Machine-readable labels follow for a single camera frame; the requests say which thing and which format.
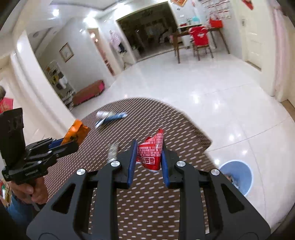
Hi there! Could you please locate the orange snack packet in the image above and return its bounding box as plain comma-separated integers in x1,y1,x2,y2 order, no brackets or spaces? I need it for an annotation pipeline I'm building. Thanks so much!
61,119,91,146

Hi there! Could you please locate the red patterned snack packet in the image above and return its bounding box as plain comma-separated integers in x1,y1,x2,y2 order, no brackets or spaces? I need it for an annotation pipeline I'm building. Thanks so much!
136,128,164,171

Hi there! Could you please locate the light blue trash bin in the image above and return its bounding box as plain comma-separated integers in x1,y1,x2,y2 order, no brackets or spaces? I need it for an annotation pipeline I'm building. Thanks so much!
220,160,254,196

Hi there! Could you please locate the person's left hand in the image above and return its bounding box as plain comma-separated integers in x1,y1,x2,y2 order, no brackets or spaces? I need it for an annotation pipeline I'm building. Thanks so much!
9,177,48,205

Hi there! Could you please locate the person's jeans leg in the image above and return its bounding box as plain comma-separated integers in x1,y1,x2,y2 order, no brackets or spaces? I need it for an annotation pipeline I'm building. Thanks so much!
6,195,39,232

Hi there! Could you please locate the blue silver wrapper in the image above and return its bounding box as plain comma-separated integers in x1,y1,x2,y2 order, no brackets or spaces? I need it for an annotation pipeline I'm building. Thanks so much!
95,111,128,128

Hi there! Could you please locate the brown dotted tablecloth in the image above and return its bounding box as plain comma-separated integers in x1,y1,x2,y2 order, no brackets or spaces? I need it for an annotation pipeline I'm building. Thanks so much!
45,98,213,239

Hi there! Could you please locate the small silver foil wrapper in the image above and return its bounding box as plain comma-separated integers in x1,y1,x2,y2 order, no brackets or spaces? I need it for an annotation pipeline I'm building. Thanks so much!
107,143,119,163

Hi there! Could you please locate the red storage bench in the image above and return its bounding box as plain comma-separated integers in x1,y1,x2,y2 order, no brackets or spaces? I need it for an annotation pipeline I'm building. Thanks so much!
72,80,105,106

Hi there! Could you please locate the white shelf rack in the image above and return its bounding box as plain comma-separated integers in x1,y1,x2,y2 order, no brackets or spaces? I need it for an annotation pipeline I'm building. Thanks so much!
44,61,75,111

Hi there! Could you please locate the dark glass doorway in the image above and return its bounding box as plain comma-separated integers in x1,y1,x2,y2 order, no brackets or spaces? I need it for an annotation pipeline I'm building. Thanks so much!
117,1,180,61

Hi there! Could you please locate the dark wooden dining table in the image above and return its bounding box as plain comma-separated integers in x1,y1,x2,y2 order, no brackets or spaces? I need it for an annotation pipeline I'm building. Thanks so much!
172,26,230,63

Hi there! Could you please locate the red covered wooden chair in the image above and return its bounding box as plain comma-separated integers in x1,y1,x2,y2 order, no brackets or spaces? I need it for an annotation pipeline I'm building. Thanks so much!
188,25,214,60

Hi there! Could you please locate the red bag on table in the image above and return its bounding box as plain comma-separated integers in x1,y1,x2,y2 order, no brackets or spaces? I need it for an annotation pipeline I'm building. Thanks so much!
209,18,223,28

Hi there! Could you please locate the pink hanging curtain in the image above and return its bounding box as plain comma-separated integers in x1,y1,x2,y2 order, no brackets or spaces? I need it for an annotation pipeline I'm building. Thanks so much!
270,1,291,102

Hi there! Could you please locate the framed wall picture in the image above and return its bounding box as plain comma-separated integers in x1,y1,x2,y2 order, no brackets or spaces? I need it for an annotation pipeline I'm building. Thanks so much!
59,42,74,63

